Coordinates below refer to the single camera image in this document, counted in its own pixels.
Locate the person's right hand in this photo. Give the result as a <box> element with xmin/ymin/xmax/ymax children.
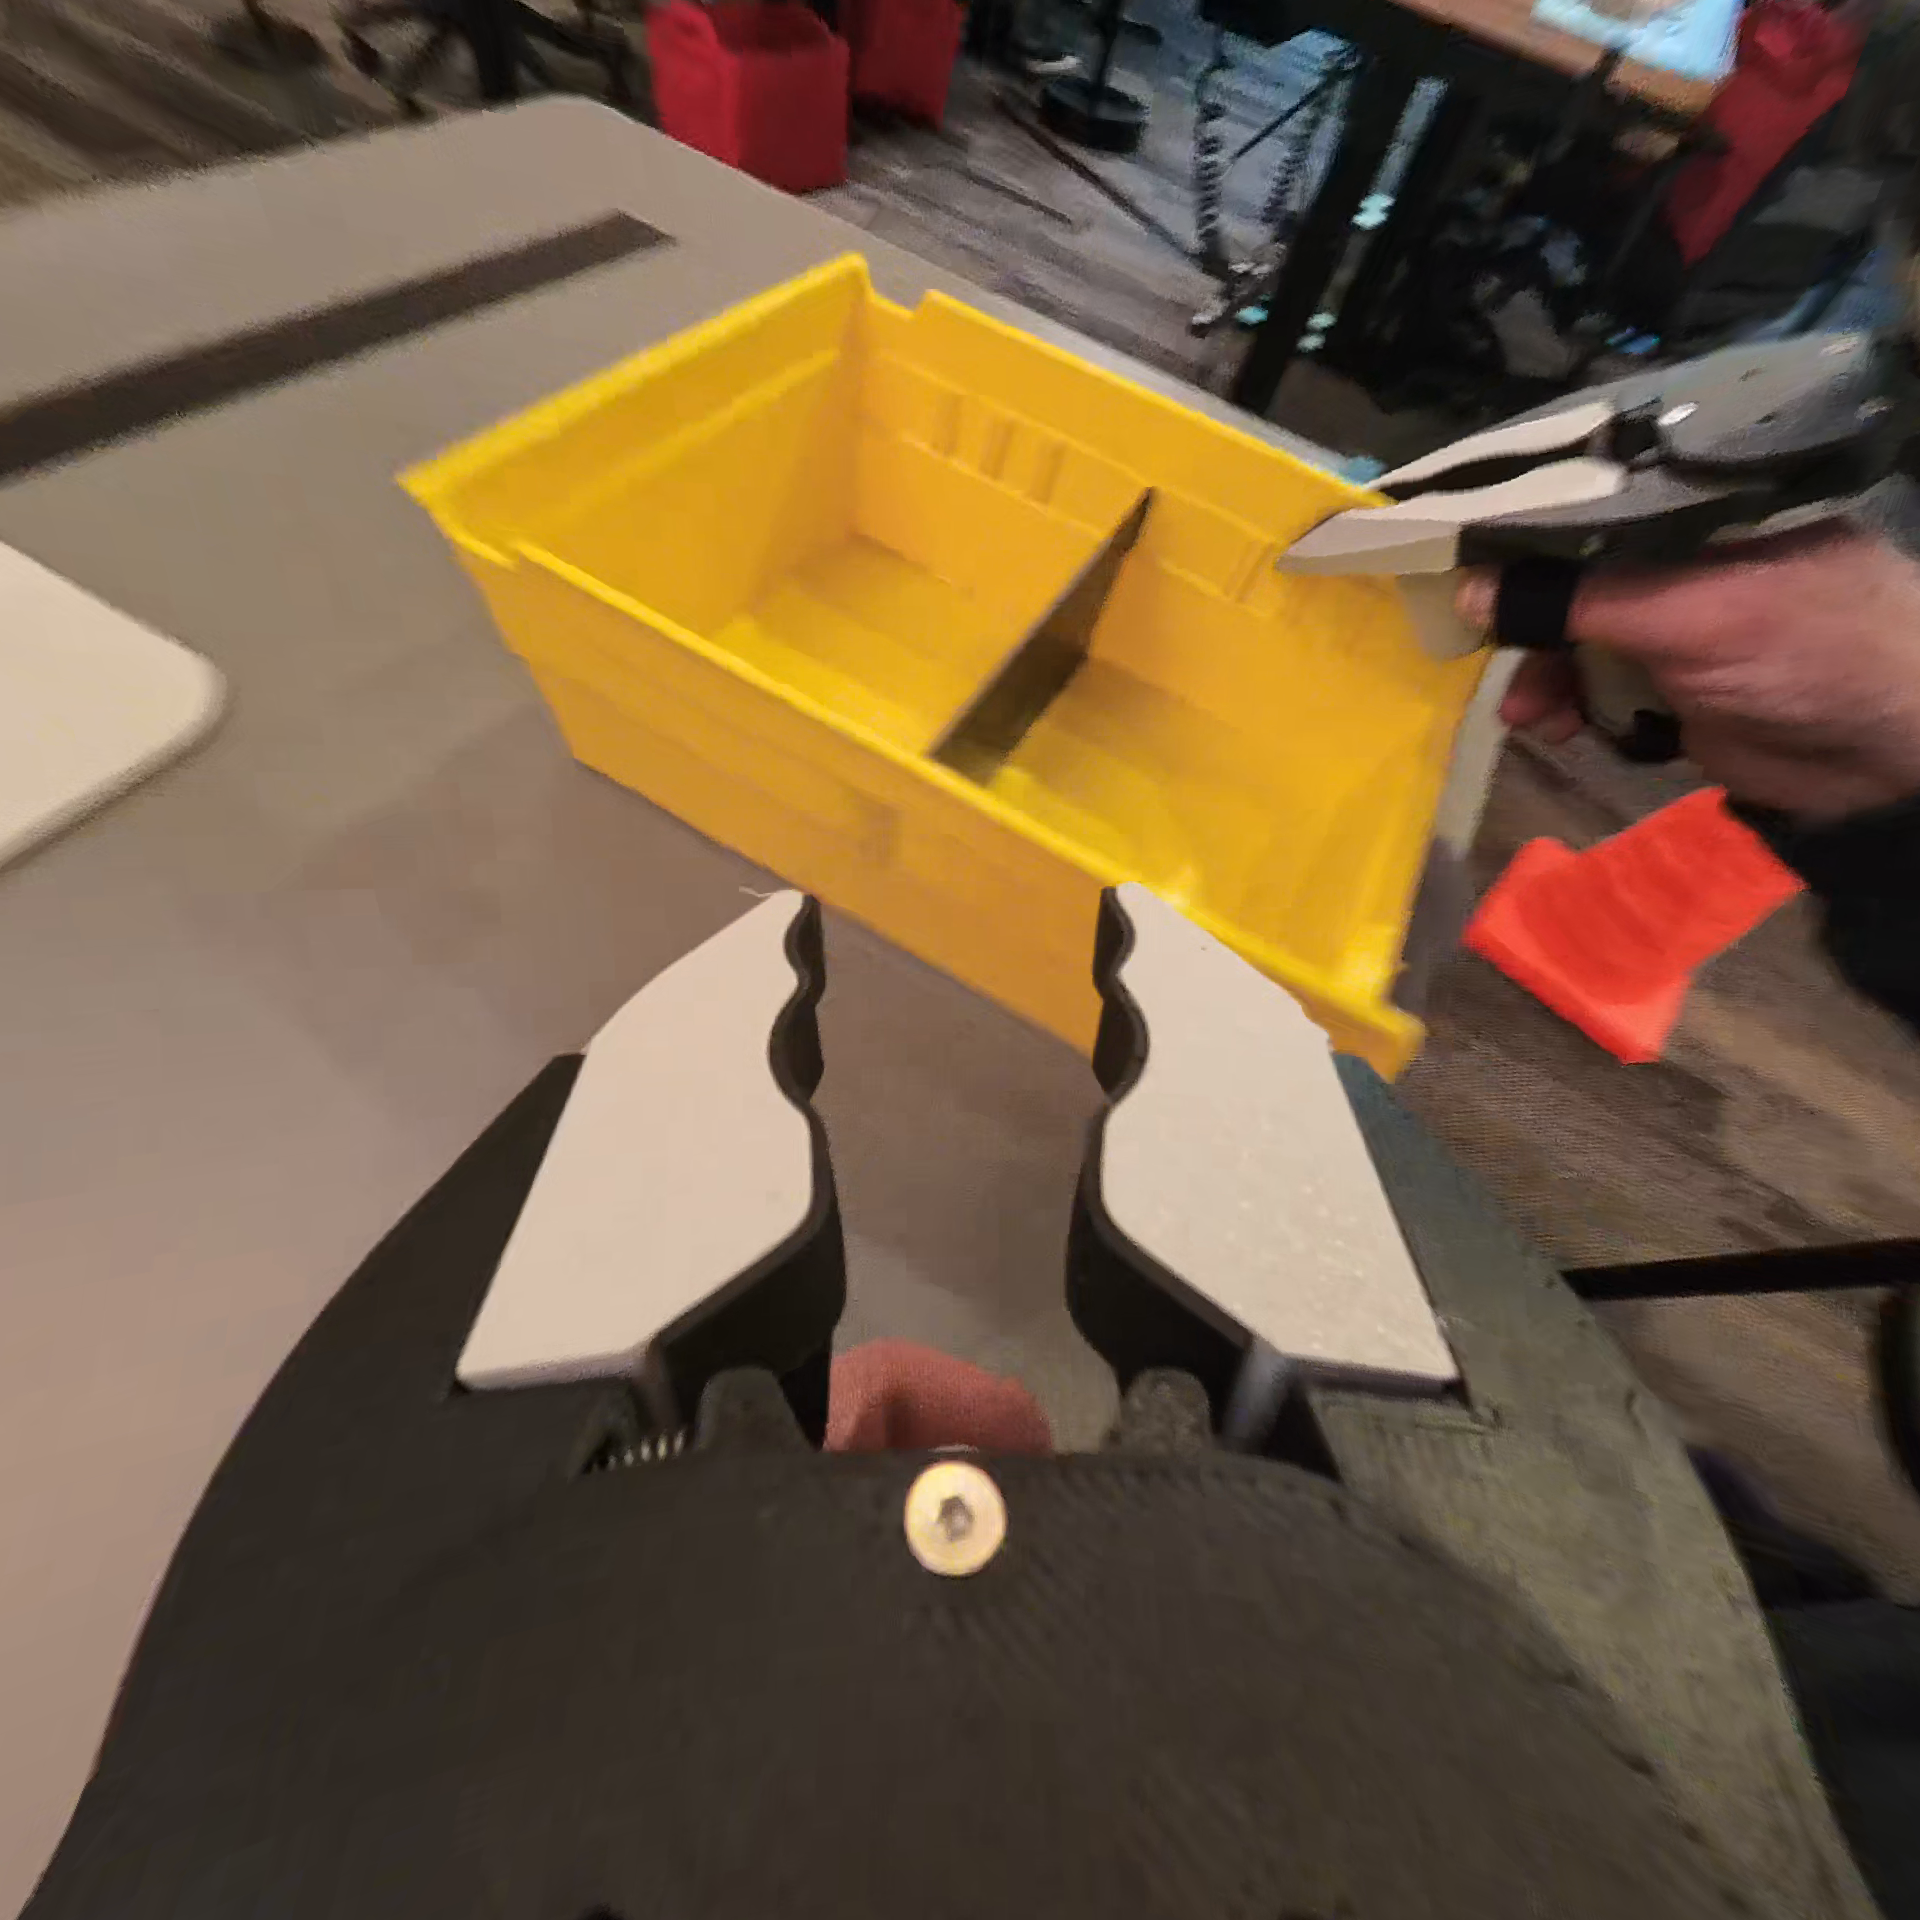
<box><xmin>1452</xmin><ymin>533</ymin><xmax>1920</xmax><ymax>825</ymax></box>

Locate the red plastic bin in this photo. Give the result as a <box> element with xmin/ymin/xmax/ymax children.
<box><xmin>839</xmin><ymin>0</ymin><xmax>969</xmax><ymax>128</ymax></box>
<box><xmin>648</xmin><ymin>0</ymin><xmax>853</xmax><ymax>193</ymax></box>
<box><xmin>1664</xmin><ymin>0</ymin><xmax>1871</xmax><ymax>264</ymax></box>

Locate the orange plastic bin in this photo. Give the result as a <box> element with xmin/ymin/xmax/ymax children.
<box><xmin>1463</xmin><ymin>785</ymin><xmax>1808</xmax><ymax>1067</ymax></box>

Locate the black round stand base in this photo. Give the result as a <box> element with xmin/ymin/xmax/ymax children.
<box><xmin>1036</xmin><ymin>76</ymin><xmax>1173</xmax><ymax>152</ymax></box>

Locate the yellow plastic bin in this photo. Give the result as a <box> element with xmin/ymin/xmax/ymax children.
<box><xmin>399</xmin><ymin>251</ymin><xmax>1495</xmax><ymax>1081</ymax></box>

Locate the black bin divider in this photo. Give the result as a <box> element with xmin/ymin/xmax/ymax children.
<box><xmin>930</xmin><ymin>487</ymin><xmax>1156</xmax><ymax>789</ymax></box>

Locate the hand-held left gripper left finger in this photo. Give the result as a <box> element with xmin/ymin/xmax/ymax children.
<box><xmin>456</xmin><ymin>892</ymin><xmax>841</xmax><ymax>1448</ymax></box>

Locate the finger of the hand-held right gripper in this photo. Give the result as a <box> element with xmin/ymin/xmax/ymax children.
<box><xmin>1372</xmin><ymin>398</ymin><xmax>1623</xmax><ymax>505</ymax></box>
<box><xmin>1275</xmin><ymin>457</ymin><xmax>1635</xmax><ymax>665</ymax></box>

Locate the black table leg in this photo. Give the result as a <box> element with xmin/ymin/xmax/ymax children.
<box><xmin>1560</xmin><ymin>1236</ymin><xmax>1920</xmax><ymax>1304</ymax></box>

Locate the person's left hand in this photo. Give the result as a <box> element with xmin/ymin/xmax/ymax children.
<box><xmin>824</xmin><ymin>1339</ymin><xmax>1057</xmax><ymax>1454</ymax></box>

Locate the black tape strip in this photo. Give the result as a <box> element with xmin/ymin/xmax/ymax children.
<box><xmin>0</xmin><ymin>211</ymin><xmax>674</xmax><ymax>483</ymax></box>

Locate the wooden top desk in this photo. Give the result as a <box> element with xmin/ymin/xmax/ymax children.
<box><xmin>1229</xmin><ymin>0</ymin><xmax>1748</xmax><ymax>414</ymax></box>

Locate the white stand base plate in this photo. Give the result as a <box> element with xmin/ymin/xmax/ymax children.
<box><xmin>0</xmin><ymin>539</ymin><xmax>232</xmax><ymax>872</ymax></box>

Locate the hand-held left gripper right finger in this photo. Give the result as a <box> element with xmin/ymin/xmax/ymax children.
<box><xmin>1068</xmin><ymin>883</ymin><xmax>1466</xmax><ymax>1479</ymax></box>

